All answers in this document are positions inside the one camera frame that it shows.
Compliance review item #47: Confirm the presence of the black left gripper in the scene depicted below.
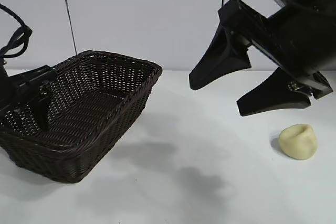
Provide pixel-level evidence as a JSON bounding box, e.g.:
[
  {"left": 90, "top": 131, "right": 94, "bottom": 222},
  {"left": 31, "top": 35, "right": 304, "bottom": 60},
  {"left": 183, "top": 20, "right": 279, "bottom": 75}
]
[{"left": 0, "top": 65, "right": 57, "bottom": 131}]

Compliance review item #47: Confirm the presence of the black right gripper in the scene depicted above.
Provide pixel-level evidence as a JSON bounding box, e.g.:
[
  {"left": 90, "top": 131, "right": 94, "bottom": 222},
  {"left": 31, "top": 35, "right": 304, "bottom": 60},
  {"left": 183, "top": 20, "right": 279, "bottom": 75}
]
[{"left": 188, "top": 0, "right": 336, "bottom": 118}]

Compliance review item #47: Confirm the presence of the dark brown wicker basket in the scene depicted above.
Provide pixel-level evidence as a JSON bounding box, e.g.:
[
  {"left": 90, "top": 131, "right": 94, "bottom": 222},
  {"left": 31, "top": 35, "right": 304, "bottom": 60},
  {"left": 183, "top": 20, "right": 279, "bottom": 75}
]
[{"left": 0, "top": 50, "right": 163, "bottom": 185}]

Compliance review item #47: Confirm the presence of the pale yellow egg yolk pastry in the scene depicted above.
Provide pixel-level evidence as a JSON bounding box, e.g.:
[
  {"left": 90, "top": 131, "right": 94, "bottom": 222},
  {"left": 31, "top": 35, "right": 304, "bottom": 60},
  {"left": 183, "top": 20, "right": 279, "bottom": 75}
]
[{"left": 278, "top": 123, "right": 318, "bottom": 161}]

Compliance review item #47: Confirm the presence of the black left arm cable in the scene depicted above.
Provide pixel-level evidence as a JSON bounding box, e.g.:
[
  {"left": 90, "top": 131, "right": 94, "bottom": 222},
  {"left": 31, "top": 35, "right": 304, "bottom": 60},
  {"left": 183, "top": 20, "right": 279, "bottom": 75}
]
[{"left": 0, "top": 3, "right": 33, "bottom": 61}]

